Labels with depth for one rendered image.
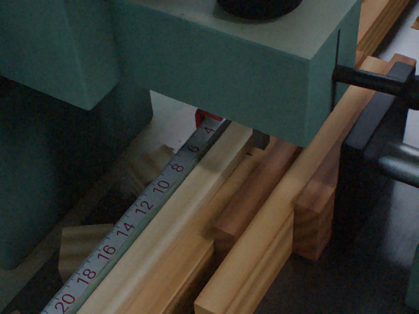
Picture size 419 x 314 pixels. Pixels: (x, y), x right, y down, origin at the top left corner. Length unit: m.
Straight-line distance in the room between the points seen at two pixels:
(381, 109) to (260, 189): 0.09
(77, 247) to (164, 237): 0.17
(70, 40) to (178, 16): 0.06
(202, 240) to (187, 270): 0.02
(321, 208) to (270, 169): 0.04
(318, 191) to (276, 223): 0.04
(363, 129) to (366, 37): 0.18
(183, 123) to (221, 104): 0.30
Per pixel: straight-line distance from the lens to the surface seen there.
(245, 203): 0.48
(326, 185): 0.49
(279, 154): 0.51
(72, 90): 0.48
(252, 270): 0.46
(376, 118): 0.48
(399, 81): 0.43
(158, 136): 0.75
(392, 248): 0.53
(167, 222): 0.48
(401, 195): 0.57
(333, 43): 0.43
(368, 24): 0.65
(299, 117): 0.43
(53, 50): 0.47
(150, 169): 0.67
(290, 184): 0.50
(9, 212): 0.62
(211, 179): 0.50
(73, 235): 0.64
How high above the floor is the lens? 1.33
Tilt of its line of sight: 47 degrees down
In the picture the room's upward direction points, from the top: 5 degrees counter-clockwise
